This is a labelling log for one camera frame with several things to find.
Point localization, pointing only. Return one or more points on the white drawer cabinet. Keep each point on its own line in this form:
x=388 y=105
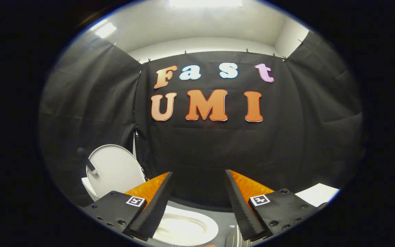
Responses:
x=317 y=193

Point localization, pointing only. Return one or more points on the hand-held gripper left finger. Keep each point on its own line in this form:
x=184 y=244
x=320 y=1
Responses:
x=156 y=209

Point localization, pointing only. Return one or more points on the white toilet lid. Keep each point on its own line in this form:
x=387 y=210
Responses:
x=115 y=171

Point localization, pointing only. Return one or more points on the black backdrop cloth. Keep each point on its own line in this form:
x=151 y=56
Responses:
x=218 y=147

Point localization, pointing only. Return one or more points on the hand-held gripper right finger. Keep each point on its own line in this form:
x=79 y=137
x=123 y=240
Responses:
x=240 y=209

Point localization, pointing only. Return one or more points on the small ceiling light panel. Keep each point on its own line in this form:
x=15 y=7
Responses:
x=105 y=30

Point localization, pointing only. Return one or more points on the white toilet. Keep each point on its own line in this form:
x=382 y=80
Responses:
x=183 y=226

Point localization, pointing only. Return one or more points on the large ceiling light panel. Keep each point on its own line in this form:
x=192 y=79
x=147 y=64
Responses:
x=204 y=2

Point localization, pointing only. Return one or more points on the white pole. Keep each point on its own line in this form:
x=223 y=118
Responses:
x=134 y=144

